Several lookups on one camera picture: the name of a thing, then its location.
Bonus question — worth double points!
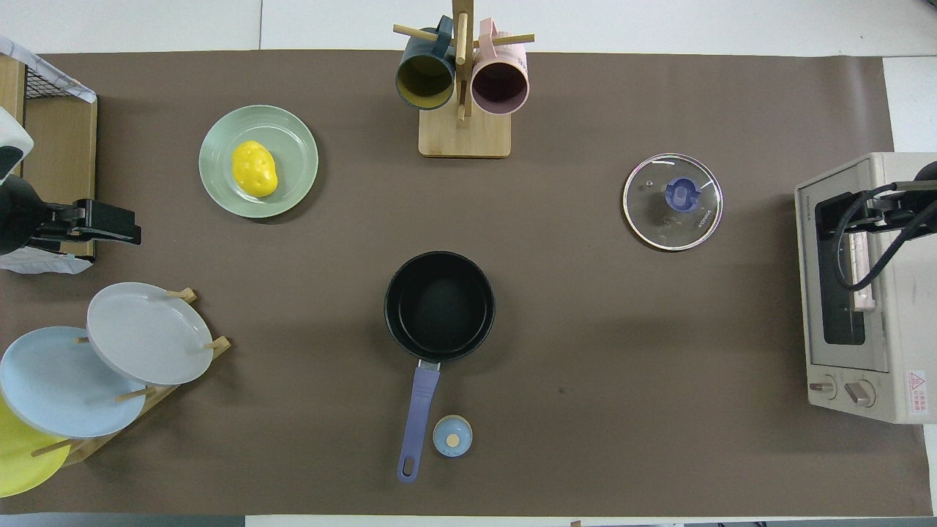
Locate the mint green plate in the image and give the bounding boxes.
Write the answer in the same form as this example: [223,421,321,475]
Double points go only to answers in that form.
[198,105,320,219]

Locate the dark blue saucepan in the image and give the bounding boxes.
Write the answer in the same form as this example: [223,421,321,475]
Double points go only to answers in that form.
[384,251,496,483]

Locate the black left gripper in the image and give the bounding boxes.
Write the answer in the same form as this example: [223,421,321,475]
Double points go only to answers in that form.
[0,174,142,257]

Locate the yellow toy potato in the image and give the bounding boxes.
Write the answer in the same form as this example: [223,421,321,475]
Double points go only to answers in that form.
[232,141,280,198]

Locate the brown table mat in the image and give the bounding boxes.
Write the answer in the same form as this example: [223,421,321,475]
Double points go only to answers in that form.
[0,50,934,517]

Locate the dark teal mug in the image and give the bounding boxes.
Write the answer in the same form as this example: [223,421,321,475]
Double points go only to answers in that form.
[395,16,457,111]

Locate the glass pot lid blue knob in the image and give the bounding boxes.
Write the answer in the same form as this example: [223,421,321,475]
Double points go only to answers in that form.
[622,152,725,252]

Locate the pink ribbed mug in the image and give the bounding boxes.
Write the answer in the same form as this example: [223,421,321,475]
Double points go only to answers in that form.
[471,18,530,116]

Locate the light blue plate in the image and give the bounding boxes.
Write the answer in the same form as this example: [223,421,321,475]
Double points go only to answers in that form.
[0,326,147,439]

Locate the wooden plate rack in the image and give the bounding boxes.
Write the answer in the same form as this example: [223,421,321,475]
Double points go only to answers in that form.
[31,288,232,467]

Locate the light wooden shelf board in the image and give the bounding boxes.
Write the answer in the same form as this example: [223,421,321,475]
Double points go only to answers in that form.
[0,55,27,118]

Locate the beige toaster oven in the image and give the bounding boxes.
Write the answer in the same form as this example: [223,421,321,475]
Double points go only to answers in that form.
[794,152,937,425]

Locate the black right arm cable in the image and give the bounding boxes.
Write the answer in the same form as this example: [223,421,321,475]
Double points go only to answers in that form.
[837,183,937,292]

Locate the wooden mug tree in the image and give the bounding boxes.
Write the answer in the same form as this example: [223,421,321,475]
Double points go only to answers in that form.
[393,0,536,159]

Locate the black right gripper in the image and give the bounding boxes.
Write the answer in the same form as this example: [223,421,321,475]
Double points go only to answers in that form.
[815,181,937,239]

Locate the grey plate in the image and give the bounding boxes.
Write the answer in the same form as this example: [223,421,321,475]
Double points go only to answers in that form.
[86,282,214,386]

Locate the black wire basket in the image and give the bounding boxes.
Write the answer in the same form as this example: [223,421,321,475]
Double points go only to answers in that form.
[26,64,78,101]

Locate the white patterned cloth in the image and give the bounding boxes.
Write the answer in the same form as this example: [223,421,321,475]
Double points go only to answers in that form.
[0,247,94,276]
[0,37,97,104]

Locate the yellow plate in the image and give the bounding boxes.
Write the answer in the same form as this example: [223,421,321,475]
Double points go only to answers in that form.
[0,395,72,498]

